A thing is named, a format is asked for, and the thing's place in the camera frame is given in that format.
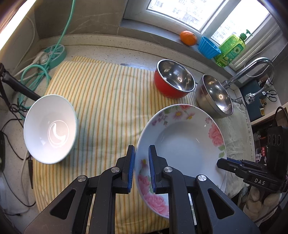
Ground teal round power strip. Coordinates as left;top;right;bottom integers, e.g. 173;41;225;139
37;44;67;69

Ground black cable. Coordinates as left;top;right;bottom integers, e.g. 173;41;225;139
0;117;36;210

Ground chrome faucet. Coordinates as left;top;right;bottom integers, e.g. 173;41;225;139
222;57;275;90

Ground white ring light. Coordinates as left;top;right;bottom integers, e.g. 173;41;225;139
0;0;37;46

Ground blue ribbed cup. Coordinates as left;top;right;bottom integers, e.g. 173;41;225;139
197;36;221;59

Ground small rose-print plate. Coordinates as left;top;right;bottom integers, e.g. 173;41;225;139
134;104;227;220

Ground red steel bowl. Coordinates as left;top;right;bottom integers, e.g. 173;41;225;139
154;59;196;98

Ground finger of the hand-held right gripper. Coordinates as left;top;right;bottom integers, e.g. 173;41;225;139
217;158;248;179
227;157;269;172

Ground teal cable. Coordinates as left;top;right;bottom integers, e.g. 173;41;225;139
19;0;77;120

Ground chrome pull-out sprayer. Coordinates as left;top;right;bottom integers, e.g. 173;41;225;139
245;78;274;104

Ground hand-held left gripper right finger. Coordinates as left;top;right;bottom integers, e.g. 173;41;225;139
148;145;261;234

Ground orange fruit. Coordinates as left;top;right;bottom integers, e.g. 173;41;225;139
180;30;198;46

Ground black tripod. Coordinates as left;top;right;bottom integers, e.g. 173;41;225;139
0;63;42;189

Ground scissors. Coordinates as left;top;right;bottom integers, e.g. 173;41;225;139
262;89;277;102

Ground green dish soap bottle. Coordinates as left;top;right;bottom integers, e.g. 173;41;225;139
214;29;253;68

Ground yellow striped cloth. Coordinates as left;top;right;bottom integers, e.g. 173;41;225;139
31;56;255;232

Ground white plug cable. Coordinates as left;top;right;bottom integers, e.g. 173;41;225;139
13;16;49;77

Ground person's right hand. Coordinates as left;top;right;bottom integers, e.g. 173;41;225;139
244;186;282;222

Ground plain steel bowl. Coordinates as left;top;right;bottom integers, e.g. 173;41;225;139
195;74;234;118

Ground white ceramic bowl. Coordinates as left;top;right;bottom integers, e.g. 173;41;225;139
24;94;79;164

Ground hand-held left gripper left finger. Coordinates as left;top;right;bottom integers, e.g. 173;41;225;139
24;145;136;234

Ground white framed window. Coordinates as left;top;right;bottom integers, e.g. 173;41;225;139
123;0;279;70

